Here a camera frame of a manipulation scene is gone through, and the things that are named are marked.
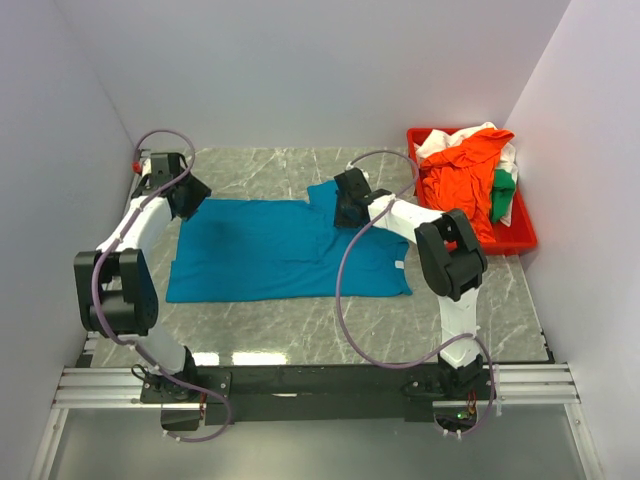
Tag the red plastic bin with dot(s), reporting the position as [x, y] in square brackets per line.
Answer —
[519, 237]

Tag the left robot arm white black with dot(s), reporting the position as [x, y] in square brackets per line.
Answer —
[114, 286]

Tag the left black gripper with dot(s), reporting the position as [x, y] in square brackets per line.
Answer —
[198, 193]

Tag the aluminium rail frame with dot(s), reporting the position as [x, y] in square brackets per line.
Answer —
[541, 433]

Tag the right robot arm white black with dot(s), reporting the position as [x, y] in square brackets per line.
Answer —
[452, 261]

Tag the blue t shirt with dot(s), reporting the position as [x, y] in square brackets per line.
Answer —
[253, 250]

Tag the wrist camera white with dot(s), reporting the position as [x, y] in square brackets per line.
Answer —
[352, 165]
[140, 166]

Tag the orange t shirt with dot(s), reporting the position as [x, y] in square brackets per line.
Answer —
[462, 177]

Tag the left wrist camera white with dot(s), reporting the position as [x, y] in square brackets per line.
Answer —
[140, 166]

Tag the white t shirt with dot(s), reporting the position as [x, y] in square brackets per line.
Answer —
[437, 140]

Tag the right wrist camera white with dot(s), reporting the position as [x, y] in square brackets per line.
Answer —
[352, 165]

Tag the black base beam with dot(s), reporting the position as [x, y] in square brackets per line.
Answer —
[315, 392]

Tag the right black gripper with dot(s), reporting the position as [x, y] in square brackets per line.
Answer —
[339, 220]

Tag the green t shirt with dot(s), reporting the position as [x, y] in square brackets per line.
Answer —
[502, 194]

